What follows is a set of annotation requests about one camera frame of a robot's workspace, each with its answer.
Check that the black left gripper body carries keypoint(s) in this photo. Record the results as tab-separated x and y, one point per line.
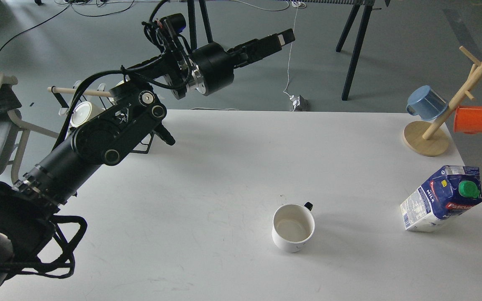
211	68

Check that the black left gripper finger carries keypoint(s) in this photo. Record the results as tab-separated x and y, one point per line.
258	49

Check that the blue milk carton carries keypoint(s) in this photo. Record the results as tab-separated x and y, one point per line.
446	194

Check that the white smiley mug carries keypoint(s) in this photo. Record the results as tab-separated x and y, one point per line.
293	226

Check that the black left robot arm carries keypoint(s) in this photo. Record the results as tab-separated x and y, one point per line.
34	240

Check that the orange cup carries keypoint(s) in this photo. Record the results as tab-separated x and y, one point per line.
468	119

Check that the blue cup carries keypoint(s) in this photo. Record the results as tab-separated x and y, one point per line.
426	103

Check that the black table legs left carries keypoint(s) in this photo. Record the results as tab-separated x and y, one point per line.
195	21

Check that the black table legs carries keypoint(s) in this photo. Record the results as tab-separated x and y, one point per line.
195	21
358	44

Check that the grey floor power socket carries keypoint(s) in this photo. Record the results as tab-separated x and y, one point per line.
298	103

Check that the white ribbed mug back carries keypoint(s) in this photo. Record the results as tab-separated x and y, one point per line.
108	94

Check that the white ribbed mug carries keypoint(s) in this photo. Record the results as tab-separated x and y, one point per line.
84	112
108	94

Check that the wooden mug tree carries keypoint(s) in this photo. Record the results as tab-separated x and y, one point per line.
427	137

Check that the black table legs right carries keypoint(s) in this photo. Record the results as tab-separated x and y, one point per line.
358	44

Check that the white ribbed mug front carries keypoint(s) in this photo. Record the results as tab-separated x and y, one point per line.
84	112

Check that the black wire mug rack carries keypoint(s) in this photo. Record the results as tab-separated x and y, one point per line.
143	147

